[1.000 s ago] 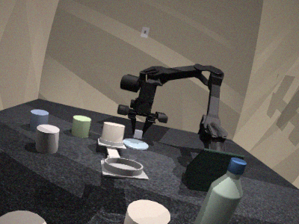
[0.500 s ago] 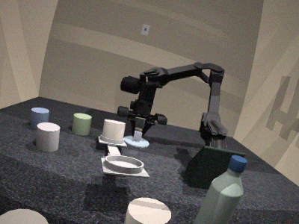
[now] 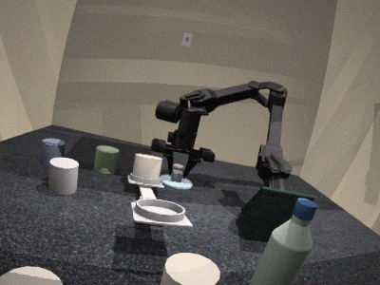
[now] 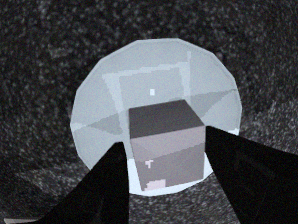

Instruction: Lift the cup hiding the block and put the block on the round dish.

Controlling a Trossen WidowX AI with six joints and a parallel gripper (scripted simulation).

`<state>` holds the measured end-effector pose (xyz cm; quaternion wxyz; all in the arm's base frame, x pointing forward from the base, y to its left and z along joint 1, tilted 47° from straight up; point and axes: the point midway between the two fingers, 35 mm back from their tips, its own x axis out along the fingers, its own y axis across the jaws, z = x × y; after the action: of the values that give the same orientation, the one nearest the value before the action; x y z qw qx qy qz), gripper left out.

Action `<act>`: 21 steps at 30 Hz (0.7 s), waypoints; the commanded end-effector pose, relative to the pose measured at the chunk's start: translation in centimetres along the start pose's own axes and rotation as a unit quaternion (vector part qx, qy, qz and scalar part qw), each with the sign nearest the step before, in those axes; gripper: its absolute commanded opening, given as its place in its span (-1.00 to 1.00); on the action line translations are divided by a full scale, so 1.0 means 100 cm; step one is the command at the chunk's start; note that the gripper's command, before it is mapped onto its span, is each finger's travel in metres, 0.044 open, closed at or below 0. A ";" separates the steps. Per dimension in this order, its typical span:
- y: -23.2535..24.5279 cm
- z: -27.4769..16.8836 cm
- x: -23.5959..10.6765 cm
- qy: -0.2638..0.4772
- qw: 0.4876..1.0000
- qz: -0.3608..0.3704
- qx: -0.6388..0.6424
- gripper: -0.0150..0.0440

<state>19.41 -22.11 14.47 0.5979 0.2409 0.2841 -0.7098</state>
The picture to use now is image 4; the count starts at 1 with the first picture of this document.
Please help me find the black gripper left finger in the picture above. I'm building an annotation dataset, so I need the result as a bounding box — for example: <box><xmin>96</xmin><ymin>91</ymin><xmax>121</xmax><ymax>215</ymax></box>
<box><xmin>19</xmin><ymin>141</ymin><xmax>130</xmax><ymax>224</ymax></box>

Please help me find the grey cube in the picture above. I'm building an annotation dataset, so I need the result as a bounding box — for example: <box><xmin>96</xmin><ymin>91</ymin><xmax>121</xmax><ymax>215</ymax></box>
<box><xmin>129</xmin><ymin>100</ymin><xmax>206</xmax><ymax>192</ymax></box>

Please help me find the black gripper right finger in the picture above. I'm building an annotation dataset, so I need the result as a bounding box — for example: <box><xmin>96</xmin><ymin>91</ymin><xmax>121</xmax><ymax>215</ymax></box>
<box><xmin>205</xmin><ymin>125</ymin><xmax>298</xmax><ymax>224</ymax></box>

